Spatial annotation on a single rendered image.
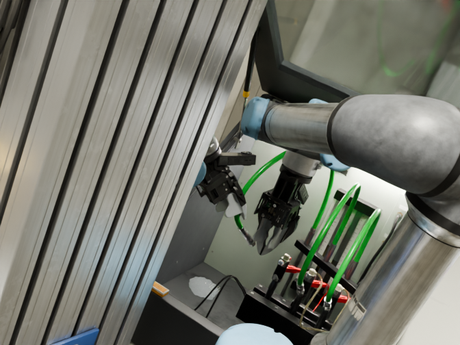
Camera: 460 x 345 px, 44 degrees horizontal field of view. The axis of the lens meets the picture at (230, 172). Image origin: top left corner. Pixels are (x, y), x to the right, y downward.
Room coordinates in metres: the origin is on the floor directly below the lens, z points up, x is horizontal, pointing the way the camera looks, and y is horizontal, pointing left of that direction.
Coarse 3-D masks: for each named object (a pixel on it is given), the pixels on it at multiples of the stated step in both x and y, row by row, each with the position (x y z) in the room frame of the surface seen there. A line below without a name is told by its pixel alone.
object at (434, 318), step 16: (448, 272) 1.37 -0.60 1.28; (448, 288) 1.36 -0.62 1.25; (432, 304) 1.35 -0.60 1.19; (448, 304) 1.35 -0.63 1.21; (416, 320) 1.35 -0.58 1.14; (432, 320) 1.34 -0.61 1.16; (448, 320) 1.33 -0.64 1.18; (416, 336) 1.33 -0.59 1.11; (432, 336) 1.33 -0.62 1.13; (448, 336) 1.32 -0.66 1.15
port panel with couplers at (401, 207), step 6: (402, 198) 1.67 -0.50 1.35; (396, 204) 1.67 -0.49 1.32; (402, 204) 1.67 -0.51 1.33; (396, 210) 1.67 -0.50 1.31; (402, 210) 1.66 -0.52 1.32; (390, 216) 1.67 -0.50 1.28; (402, 216) 1.66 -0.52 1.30; (390, 222) 1.67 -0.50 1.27; (384, 228) 1.67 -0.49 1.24; (390, 228) 1.66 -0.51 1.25; (384, 234) 1.67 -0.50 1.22; (378, 240) 1.67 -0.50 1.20; (384, 240) 1.66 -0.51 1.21; (378, 246) 1.67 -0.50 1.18; (372, 252) 1.67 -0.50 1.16; (366, 264) 1.67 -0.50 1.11; (360, 276) 1.67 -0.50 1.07
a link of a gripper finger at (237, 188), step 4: (232, 180) 1.34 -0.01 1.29; (236, 184) 1.33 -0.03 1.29; (236, 188) 1.33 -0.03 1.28; (240, 188) 1.34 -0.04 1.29; (236, 192) 1.33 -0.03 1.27; (240, 192) 1.33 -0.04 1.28; (240, 196) 1.34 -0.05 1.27; (240, 200) 1.35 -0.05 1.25; (244, 200) 1.35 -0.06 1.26; (240, 204) 1.35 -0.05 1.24; (244, 204) 1.35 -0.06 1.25
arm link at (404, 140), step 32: (352, 96) 0.76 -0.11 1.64; (384, 96) 0.71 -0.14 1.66; (416, 96) 0.70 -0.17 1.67; (256, 128) 1.00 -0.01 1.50; (288, 128) 0.88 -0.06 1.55; (320, 128) 0.78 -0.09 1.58; (352, 128) 0.69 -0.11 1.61; (384, 128) 0.66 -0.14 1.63; (416, 128) 0.65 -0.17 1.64; (448, 128) 0.65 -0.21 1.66; (352, 160) 0.70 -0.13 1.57; (384, 160) 0.66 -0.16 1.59; (416, 160) 0.64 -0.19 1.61; (448, 160) 0.64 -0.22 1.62; (416, 192) 0.67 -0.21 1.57
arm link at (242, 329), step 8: (232, 328) 0.76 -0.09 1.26; (240, 328) 0.76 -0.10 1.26; (248, 328) 0.77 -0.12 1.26; (256, 328) 0.77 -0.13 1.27; (264, 328) 0.78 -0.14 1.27; (224, 336) 0.74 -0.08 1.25; (232, 336) 0.74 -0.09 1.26; (240, 336) 0.74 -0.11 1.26; (248, 336) 0.75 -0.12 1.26; (256, 336) 0.75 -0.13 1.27; (264, 336) 0.76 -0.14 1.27; (272, 336) 0.77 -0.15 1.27; (280, 336) 0.77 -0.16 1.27; (216, 344) 0.73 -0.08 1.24; (224, 344) 0.72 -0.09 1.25; (232, 344) 0.72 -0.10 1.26; (240, 344) 0.72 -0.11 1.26; (248, 344) 0.73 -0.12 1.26; (256, 344) 0.73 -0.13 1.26; (264, 344) 0.74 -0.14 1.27; (272, 344) 0.75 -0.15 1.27; (280, 344) 0.75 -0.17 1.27; (288, 344) 0.76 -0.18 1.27
